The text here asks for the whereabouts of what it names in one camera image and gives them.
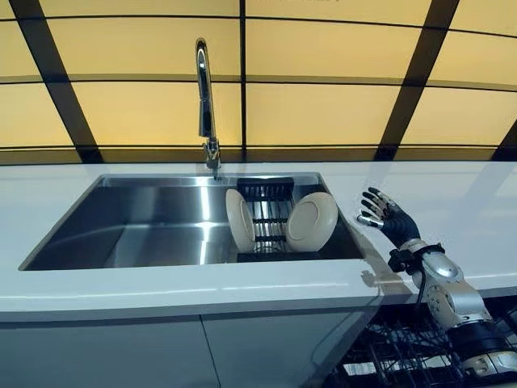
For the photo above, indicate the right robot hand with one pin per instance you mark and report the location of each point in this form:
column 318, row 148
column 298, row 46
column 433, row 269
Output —
column 398, row 222

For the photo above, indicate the cream round plate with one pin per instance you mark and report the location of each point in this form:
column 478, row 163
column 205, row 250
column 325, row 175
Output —
column 238, row 226
column 311, row 222

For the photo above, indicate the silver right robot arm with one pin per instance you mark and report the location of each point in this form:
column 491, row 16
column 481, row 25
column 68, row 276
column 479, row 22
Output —
column 456, row 299

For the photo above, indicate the black dish drying rack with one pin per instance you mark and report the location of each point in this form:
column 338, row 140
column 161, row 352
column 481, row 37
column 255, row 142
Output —
column 268, row 220

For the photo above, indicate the white cabinet door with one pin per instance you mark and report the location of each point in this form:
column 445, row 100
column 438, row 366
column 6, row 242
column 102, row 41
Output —
column 274, row 351
column 101, row 355

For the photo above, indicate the chrome gooseneck kitchen faucet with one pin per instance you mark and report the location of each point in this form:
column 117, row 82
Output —
column 204, row 101

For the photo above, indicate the stainless steel sink basin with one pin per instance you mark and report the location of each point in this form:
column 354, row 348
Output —
column 141, row 226

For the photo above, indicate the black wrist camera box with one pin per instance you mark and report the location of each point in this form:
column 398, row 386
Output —
column 400, row 260

